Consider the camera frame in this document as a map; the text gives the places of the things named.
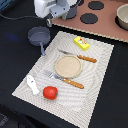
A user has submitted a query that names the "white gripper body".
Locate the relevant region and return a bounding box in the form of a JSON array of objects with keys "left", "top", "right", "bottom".
[{"left": 33, "top": 0, "right": 71, "bottom": 21}]

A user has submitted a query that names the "small grey saucepan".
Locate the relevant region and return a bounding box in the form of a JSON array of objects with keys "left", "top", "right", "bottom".
[{"left": 28, "top": 26, "right": 51, "bottom": 56}]

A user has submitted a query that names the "yellow butter box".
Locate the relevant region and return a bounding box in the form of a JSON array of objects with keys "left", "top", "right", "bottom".
[{"left": 74, "top": 36, "right": 89, "bottom": 51}]

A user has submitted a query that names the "white toy fish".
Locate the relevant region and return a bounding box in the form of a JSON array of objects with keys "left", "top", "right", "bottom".
[{"left": 27, "top": 75, "right": 39, "bottom": 95}]

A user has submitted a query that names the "red toy tomato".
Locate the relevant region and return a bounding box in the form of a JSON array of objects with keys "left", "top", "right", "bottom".
[{"left": 43, "top": 86, "right": 58, "bottom": 100}]

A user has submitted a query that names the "grey pot with handles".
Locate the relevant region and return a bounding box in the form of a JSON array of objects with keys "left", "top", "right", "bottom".
[{"left": 66, "top": 0, "right": 81, "bottom": 19}]

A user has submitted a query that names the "black front right burner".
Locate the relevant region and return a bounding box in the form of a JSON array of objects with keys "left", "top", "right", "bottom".
[{"left": 80, "top": 13, "right": 98, "bottom": 24}]

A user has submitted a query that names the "round wooden plate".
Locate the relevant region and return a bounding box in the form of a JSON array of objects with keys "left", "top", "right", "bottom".
[{"left": 55, "top": 55, "right": 82, "bottom": 78}]

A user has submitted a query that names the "beige woven placemat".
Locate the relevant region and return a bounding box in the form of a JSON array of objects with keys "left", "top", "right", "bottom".
[{"left": 12, "top": 31, "right": 113, "bottom": 128}]

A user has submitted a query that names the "cream bowl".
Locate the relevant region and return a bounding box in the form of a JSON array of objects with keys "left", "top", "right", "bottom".
[{"left": 117, "top": 4, "right": 128, "bottom": 30}]

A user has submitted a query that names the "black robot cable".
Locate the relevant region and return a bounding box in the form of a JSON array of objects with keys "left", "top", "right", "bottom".
[{"left": 6, "top": 13, "right": 39, "bottom": 22}]

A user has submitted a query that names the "wooden handled knife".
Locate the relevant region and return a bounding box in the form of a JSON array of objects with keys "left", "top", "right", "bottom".
[{"left": 58, "top": 49, "right": 97, "bottom": 63}]

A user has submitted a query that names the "wooden handled fork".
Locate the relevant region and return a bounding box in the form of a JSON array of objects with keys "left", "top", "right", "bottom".
[{"left": 43, "top": 70, "right": 84, "bottom": 89}]

